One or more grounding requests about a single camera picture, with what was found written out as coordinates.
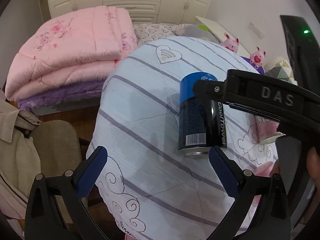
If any folded purple quilt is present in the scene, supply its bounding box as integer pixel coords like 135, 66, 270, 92
16, 80, 105, 111

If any grey pillow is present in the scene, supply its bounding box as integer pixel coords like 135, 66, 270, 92
173, 24, 220, 43

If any pink green tin cup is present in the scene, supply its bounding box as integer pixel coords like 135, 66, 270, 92
255, 116, 284, 144

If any triangle pattern cushion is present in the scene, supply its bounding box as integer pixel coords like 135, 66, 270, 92
263, 56, 297, 85

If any pink bunny plush left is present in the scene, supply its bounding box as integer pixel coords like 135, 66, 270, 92
220, 33, 240, 53

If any wall socket plate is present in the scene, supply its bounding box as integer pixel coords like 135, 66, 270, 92
248, 22, 265, 39

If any white bedside board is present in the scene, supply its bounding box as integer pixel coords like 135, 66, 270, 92
195, 16, 249, 58

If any blue black tin cup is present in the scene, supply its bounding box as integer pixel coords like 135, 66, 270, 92
178, 72, 227, 159

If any purple pillow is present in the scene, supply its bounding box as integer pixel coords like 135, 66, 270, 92
242, 56, 265, 75

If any pink bunny plush right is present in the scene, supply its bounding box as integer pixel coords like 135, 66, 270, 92
249, 46, 266, 66

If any person's hand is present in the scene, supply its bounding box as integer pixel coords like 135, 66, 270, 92
272, 146, 320, 181

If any beige jacket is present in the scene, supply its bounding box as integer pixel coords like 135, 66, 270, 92
1, 99, 41, 220

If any pink bunny plush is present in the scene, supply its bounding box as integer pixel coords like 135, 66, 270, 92
249, 46, 266, 66
220, 33, 240, 53

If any striped light blue tablecloth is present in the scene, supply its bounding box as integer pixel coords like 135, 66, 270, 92
86, 36, 279, 240

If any folded pink quilt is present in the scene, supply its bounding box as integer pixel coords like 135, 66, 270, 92
5, 5, 137, 102

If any heart pattern bed sheet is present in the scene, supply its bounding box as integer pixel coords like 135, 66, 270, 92
133, 23, 191, 47

